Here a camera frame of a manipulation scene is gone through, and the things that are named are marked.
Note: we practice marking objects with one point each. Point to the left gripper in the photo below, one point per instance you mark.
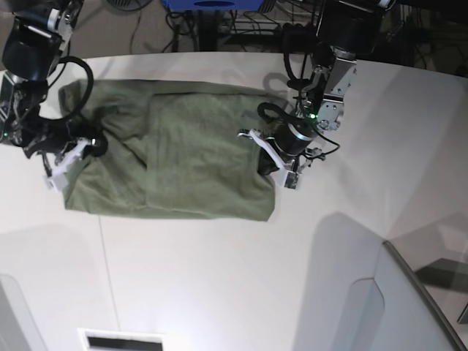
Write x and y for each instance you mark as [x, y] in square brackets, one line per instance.
[282, 145]

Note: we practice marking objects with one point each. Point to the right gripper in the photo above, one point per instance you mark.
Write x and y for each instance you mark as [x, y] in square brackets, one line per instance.
[71, 143]

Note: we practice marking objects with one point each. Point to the green t-shirt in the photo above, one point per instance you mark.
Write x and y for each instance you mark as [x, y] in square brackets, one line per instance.
[173, 152]

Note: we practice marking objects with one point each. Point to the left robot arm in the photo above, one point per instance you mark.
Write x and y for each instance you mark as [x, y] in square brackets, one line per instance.
[320, 61]

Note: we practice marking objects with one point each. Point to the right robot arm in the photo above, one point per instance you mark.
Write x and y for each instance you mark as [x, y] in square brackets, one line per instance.
[36, 45]

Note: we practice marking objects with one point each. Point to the black power strip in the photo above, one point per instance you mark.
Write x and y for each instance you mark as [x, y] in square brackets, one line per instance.
[255, 27]

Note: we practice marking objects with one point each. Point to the white label plate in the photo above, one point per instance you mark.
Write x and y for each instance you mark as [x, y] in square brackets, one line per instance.
[94, 339]

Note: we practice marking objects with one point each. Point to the black table leg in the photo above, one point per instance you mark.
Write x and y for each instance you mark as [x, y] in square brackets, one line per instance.
[207, 30]

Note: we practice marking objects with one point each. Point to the blue box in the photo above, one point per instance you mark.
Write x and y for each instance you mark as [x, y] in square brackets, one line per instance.
[183, 5]

